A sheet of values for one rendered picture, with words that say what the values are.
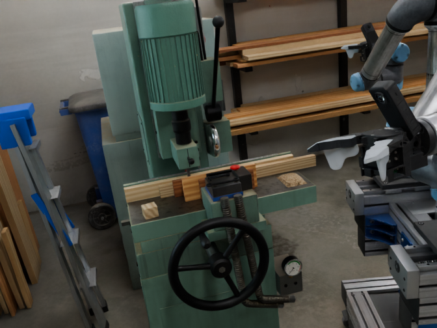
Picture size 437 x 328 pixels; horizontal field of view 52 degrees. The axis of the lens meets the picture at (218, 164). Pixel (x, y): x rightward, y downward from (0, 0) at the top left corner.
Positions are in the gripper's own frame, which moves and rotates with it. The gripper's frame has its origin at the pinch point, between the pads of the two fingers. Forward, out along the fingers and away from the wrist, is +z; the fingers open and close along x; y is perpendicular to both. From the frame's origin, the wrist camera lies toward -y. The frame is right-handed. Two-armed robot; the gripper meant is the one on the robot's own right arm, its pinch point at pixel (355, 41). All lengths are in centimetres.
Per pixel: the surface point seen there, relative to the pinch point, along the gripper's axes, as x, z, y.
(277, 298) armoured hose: -82, -82, 53
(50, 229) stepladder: -158, 2, 41
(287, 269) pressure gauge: -76, -77, 48
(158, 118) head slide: -99, -46, -5
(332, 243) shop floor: -16, 30, 123
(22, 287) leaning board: -194, 37, 84
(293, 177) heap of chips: -64, -65, 24
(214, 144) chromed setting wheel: -83, -47, 10
